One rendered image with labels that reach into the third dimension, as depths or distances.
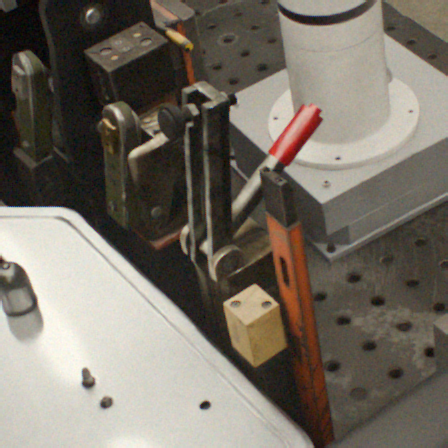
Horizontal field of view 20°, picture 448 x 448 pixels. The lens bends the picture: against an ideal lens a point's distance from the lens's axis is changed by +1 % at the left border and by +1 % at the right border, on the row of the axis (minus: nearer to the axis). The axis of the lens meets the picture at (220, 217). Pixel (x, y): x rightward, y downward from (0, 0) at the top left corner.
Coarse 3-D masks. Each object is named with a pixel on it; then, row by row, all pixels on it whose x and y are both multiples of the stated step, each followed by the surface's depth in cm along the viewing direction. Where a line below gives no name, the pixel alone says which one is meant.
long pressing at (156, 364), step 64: (0, 256) 121; (64, 256) 119; (0, 320) 114; (64, 320) 113; (128, 320) 112; (0, 384) 108; (64, 384) 107; (128, 384) 106; (192, 384) 105; (256, 384) 104
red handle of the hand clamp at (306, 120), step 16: (304, 112) 106; (320, 112) 106; (288, 128) 106; (304, 128) 106; (288, 144) 106; (304, 144) 107; (272, 160) 106; (288, 160) 106; (256, 176) 107; (240, 192) 107; (256, 192) 106; (240, 208) 106; (240, 224) 107
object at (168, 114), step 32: (192, 96) 99; (224, 96) 98; (160, 128) 98; (192, 128) 101; (224, 128) 99; (192, 160) 103; (224, 160) 101; (192, 192) 104; (224, 192) 102; (192, 224) 106; (224, 224) 104; (192, 256) 109
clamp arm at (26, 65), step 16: (16, 64) 128; (32, 64) 126; (16, 80) 128; (32, 80) 127; (48, 80) 128; (16, 96) 131; (32, 96) 128; (48, 96) 129; (32, 112) 129; (48, 112) 130; (32, 128) 130; (48, 128) 131; (32, 144) 131; (48, 144) 132
